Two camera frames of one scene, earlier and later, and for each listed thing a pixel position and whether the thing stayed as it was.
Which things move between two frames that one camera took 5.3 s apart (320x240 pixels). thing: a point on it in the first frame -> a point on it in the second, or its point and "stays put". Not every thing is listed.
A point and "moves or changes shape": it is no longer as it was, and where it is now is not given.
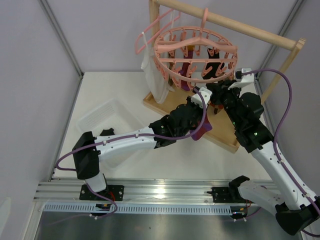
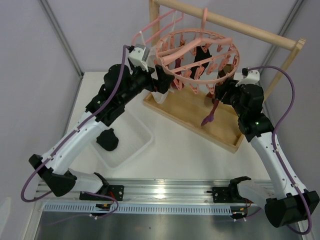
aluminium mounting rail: [138, 191] stays put
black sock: [216, 66] -> [196, 72]
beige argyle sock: [213, 109] -> [225, 73]
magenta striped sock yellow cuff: [205, 127] moves or changes shape
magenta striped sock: [185, 86] -> [178, 81]
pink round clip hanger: [195, 54] stays put
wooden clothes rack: [222, 128] stays put
